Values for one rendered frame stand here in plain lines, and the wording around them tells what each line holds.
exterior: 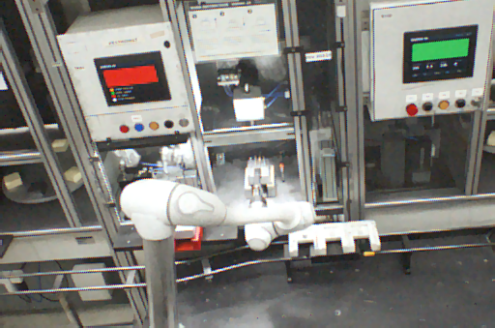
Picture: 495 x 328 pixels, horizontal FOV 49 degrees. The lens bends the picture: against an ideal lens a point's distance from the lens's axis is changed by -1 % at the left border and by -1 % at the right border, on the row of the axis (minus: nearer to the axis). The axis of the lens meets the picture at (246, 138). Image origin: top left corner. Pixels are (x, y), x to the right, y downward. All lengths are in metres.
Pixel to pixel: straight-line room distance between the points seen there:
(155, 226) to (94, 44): 0.72
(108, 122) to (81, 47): 0.32
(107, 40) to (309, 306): 1.31
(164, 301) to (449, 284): 1.18
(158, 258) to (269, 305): 0.71
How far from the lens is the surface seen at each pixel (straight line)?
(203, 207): 1.61
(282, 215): 2.00
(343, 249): 2.27
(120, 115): 2.16
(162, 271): 1.82
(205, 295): 2.44
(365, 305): 2.33
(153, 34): 1.97
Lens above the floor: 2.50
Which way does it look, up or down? 33 degrees down
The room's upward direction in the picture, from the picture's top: 9 degrees counter-clockwise
